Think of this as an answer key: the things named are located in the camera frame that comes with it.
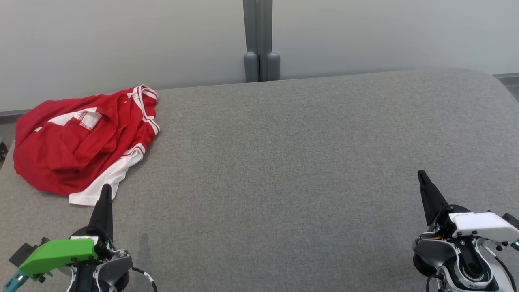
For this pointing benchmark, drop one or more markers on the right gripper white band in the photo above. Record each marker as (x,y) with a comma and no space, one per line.
(482,226)

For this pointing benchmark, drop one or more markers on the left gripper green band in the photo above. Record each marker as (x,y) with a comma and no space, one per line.
(56,253)

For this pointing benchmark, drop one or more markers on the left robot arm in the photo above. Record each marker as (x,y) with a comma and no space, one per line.
(115,267)

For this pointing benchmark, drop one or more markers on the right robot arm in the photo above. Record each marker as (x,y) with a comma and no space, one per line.
(429,249)

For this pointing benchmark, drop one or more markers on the black caster foot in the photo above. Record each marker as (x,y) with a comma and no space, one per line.
(2,151)

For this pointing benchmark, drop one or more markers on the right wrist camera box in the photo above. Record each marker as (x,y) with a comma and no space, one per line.
(513,220)

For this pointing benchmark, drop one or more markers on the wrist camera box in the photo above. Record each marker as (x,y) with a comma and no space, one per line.
(513,220)
(22,253)

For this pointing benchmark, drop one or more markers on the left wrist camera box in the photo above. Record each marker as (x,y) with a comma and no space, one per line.
(22,253)

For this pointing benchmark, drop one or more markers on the grey wall rail strip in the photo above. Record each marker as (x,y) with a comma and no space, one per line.
(10,113)
(507,78)

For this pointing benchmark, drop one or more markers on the grey partition post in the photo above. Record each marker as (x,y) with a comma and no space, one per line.
(261,40)

